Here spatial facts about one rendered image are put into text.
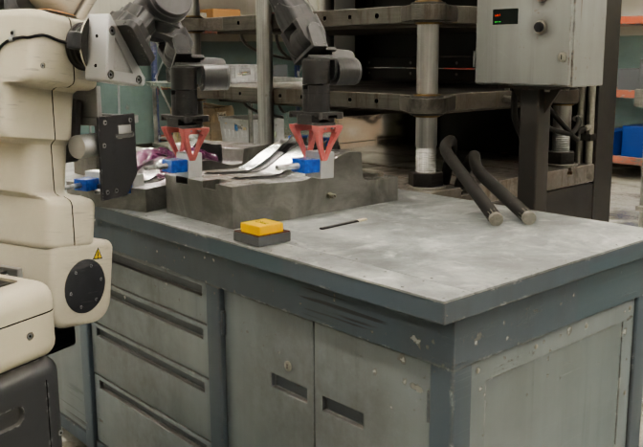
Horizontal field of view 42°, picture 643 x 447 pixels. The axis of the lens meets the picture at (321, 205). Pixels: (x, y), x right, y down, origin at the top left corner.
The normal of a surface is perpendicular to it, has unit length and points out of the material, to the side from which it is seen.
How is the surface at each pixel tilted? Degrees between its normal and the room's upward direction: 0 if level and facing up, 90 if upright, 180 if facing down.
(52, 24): 90
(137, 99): 90
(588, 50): 90
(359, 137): 90
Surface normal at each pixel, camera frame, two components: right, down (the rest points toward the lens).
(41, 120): 0.88, 0.08
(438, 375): -0.75, 0.13
